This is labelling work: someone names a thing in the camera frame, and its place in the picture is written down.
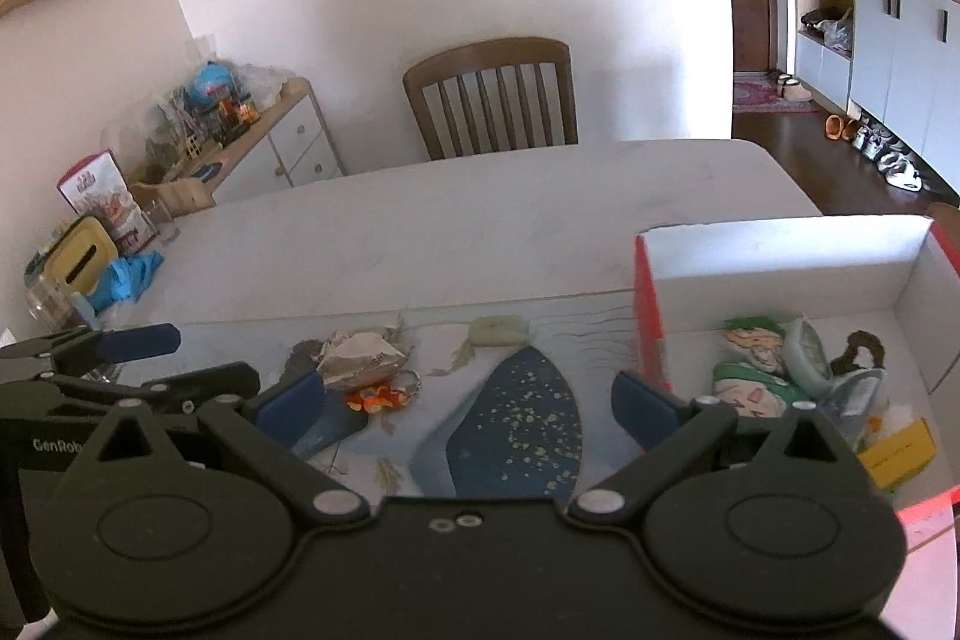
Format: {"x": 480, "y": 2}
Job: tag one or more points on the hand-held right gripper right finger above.
{"x": 645, "y": 412}

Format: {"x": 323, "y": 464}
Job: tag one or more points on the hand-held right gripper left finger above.
{"x": 289, "y": 404}

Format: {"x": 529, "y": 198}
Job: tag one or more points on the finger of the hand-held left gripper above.
{"x": 139, "y": 341}
{"x": 210, "y": 381}

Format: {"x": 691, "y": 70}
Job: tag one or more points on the green cartoon face plush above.
{"x": 750, "y": 392}

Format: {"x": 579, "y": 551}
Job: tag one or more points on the grey correction tape dispenser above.
{"x": 806, "y": 351}

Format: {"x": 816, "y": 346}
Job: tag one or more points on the red cardboard box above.
{"x": 787, "y": 265}

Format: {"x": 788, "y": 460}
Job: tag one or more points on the pale blue pouch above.
{"x": 855, "y": 396}

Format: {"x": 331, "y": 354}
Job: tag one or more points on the yellow small box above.
{"x": 900, "y": 452}

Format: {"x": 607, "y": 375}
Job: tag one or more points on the grey felt piece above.
{"x": 300, "y": 356}

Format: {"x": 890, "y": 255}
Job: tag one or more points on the blue cloth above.
{"x": 131, "y": 280}

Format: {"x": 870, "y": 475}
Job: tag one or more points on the crumpled foil wrapper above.
{"x": 361, "y": 359}

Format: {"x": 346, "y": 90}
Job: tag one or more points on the clear glass jar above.
{"x": 46, "y": 304}

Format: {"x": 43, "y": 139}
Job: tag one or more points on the yellow tissue box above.
{"x": 79, "y": 257}

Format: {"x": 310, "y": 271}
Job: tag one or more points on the clear drinking glass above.
{"x": 161, "y": 221}

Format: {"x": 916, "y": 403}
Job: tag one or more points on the red white snack box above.
{"x": 97, "y": 197}

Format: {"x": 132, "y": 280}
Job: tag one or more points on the pale green eraser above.
{"x": 499, "y": 331}

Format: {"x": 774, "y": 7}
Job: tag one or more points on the dark snack jar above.
{"x": 241, "y": 114}

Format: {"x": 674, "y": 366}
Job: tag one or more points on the white wooden sideboard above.
{"x": 300, "y": 138}

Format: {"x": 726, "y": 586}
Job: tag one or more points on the clear plastic bag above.
{"x": 262, "y": 81}

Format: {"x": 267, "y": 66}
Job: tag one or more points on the red patterned door rug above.
{"x": 772, "y": 94}

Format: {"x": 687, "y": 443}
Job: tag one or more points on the orange shoes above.
{"x": 838, "y": 126}

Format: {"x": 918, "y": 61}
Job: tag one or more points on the grey sneakers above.
{"x": 870, "y": 145}

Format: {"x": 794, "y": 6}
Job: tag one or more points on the white shoes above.
{"x": 904, "y": 171}

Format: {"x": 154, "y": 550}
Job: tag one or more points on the beige slippers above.
{"x": 793, "y": 87}

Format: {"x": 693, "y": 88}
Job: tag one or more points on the brown wooden chair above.
{"x": 487, "y": 57}

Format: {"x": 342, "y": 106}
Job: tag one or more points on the white wall cabinet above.
{"x": 900, "y": 40}

